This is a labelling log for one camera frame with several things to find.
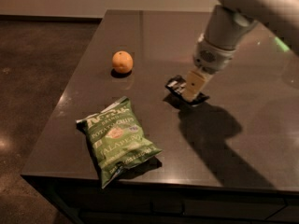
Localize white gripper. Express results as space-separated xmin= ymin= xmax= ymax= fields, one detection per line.
xmin=182 ymin=35 xmax=235 ymax=102

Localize black rxbar chocolate bar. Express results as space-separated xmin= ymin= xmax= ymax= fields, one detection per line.
xmin=165 ymin=75 xmax=209 ymax=105

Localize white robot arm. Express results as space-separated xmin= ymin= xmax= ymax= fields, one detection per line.
xmin=182 ymin=0 xmax=299 ymax=102

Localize orange fruit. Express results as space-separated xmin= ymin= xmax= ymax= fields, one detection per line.
xmin=112 ymin=50 xmax=133 ymax=74

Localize green jalapeno chips bag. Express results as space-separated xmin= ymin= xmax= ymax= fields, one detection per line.
xmin=76 ymin=96 xmax=162 ymax=189

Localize dark cabinet drawers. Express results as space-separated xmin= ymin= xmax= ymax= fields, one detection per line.
xmin=22 ymin=175 xmax=299 ymax=224

